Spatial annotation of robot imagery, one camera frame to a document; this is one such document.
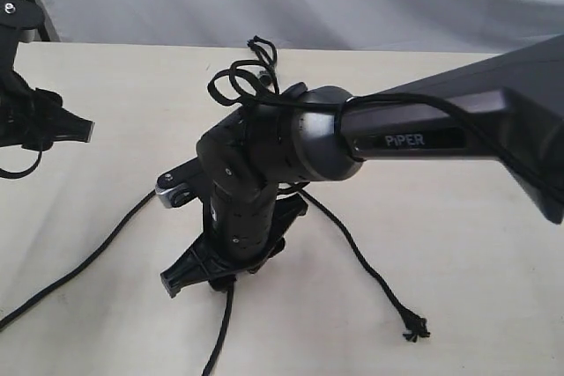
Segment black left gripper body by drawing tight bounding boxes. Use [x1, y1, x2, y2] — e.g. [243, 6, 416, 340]
[1, 70, 65, 151]

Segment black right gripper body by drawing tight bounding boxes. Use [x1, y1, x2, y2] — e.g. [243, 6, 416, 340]
[204, 195, 308, 291]

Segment black rope with small knot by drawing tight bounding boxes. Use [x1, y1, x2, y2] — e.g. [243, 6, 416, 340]
[0, 193, 155, 328]

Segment black drawstring cord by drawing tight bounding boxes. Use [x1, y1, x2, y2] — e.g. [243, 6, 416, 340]
[303, 190, 432, 344]

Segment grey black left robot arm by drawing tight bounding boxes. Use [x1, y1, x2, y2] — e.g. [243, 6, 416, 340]
[1, 26, 94, 151]

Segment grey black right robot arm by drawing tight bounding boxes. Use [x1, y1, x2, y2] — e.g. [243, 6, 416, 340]
[156, 36, 563, 296]

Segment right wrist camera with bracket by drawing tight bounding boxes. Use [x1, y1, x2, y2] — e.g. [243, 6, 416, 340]
[155, 158, 211, 209]

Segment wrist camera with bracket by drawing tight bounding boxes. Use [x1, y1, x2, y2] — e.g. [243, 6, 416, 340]
[155, 158, 211, 209]
[1, 0, 37, 43]

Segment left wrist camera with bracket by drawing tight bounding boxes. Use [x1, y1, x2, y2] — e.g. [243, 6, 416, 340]
[1, 0, 37, 43]

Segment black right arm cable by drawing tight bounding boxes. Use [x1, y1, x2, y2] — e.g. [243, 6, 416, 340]
[206, 56, 564, 201]

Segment grey cable sleeve connector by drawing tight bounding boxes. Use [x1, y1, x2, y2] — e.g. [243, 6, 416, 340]
[257, 70, 271, 85]

